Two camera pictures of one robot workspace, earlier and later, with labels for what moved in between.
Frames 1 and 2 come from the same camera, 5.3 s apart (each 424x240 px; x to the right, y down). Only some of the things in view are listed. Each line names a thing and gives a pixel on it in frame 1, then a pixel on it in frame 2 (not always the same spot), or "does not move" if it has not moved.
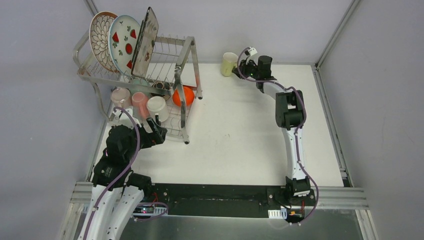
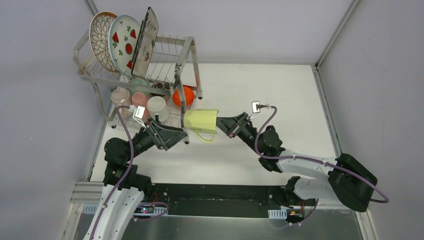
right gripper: (244, 66) -> (230, 125)
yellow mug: (228, 63) -> (203, 122)
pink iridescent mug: (121, 96) does not move
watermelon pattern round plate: (123, 39) does not move
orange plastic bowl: (188, 96) does not move
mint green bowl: (140, 81) does not move
